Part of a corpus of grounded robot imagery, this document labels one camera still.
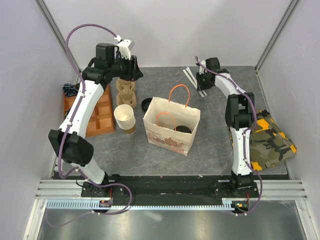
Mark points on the camouflage yellow green cloth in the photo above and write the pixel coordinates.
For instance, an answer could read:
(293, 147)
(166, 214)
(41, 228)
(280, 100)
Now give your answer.
(258, 146)

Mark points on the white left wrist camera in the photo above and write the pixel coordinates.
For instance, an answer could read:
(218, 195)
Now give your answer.
(125, 46)

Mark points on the blue patterned rolled sock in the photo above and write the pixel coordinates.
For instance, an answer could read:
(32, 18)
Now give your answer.
(70, 90)

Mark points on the white paper takeout bag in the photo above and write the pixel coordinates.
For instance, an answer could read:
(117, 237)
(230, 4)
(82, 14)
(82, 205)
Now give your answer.
(161, 118)

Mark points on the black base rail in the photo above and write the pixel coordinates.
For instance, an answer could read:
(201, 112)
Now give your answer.
(142, 187)

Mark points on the stack of paper cups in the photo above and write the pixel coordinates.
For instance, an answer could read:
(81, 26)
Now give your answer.
(125, 118)

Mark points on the black plastic cup lid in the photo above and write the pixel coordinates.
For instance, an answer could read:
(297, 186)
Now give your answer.
(183, 129)

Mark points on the grey slotted cable duct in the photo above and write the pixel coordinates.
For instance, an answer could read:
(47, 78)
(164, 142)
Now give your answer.
(95, 204)

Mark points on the cardboard cup carrier tray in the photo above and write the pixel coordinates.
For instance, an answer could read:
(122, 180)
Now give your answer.
(126, 93)

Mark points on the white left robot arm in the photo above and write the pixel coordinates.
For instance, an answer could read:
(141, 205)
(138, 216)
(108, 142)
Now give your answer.
(68, 141)

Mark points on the orange compartment organizer tray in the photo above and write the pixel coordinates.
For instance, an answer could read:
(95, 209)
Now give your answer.
(102, 117)

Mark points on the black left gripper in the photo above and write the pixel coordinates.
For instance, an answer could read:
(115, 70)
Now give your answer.
(134, 73)

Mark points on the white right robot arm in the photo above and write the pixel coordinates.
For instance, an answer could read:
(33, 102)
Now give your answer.
(212, 75)

